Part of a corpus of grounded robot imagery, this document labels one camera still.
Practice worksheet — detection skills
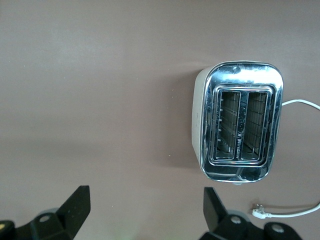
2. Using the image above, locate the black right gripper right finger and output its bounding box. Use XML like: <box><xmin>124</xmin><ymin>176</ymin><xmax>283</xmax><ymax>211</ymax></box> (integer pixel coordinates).
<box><xmin>202</xmin><ymin>186</ymin><xmax>310</xmax><ymax>240</ymax></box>

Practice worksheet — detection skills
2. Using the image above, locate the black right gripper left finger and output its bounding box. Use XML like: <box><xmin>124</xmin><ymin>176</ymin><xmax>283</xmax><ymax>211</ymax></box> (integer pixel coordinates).
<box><xmin>0</xmin><ymin>185</ymin><xmax>91</xmax><ymax>240</ymax></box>

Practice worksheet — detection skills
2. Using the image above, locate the white chrome two-slot toaster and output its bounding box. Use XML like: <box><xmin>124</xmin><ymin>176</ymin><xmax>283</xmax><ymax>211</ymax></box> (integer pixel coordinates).
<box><xmin>191</xmin><ymin>59</ymin><xmax>285</xmax><ymax>187</ymax></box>

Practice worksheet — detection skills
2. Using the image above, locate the white toaster power cord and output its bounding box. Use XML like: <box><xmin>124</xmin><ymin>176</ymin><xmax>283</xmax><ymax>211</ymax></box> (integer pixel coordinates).
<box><xmin>249</xmin><ymin>98</ymin><xmax>320</xmax><ymax>221</ymax></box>

